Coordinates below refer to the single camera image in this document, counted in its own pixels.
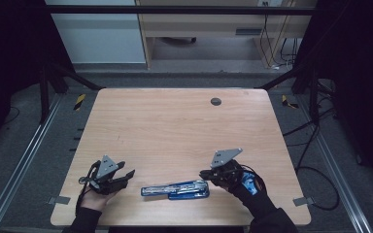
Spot black frame strut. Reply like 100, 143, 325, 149
255, 62, 322, 125
38, 61, 107, 124

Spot white cabinet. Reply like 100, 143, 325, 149
45, 0, 147, 64

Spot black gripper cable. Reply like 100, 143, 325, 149
239, 163, 269, 196
75, 159, 101, 216

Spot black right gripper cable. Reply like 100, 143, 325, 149
239, 163, 269, 196

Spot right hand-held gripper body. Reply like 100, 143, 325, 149
210, 148, 245, 191

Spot black floor cable loop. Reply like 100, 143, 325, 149
283, 106, 342, 212

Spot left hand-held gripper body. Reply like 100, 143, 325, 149
86, 154, 129, 196

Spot grey table edge bracket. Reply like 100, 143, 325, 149
47, 195, 72, 206
292, 196, 316, 208

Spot aluminium floor rail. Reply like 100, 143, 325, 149
295, 95, 373, 233
0, 93, 63, 233

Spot light wooden desk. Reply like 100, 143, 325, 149
135, 0, 319, 70

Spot person's left hand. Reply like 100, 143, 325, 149
79, 187, 119, 212

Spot cables under wooden desk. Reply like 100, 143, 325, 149
259, 1, 298, 70

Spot black curtain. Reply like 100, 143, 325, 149
0, 0, 76, 156
295, 0, 373, 187

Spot black horizontal frame bar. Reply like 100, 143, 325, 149
45, 4, 317, 16

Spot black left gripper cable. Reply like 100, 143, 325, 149
75, 159, 101, 216

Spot blue stapler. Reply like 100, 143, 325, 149
140, 179, 211, 201

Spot yellow-handled clamp right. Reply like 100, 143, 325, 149
281, 94, 299, 110

